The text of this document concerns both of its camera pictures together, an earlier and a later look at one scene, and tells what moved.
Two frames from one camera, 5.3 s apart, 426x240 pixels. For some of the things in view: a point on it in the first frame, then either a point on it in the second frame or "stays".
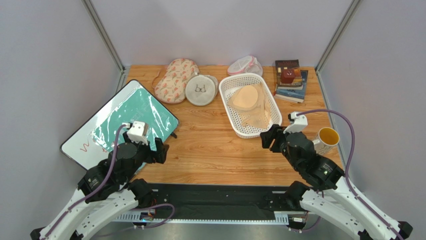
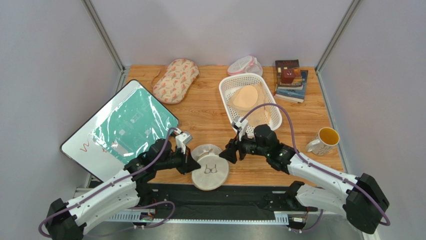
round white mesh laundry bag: x=201 y=89 to x=214 y=172
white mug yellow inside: x=328 y=137 stays
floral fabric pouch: x=171 y=88 stays
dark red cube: x=287 y=76 stays
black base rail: x=210 y=203 stays
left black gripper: x=160 y=154 to x=188 y=163
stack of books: x=295 y=91 stays
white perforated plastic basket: x=249 y=103 stays
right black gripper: x=277 y=140 to x=236 y=150
